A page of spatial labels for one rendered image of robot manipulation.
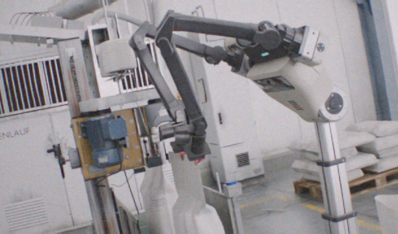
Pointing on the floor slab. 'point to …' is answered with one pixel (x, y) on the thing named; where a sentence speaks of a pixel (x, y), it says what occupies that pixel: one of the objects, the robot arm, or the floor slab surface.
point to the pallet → (376, 181)
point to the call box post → (237, 214)
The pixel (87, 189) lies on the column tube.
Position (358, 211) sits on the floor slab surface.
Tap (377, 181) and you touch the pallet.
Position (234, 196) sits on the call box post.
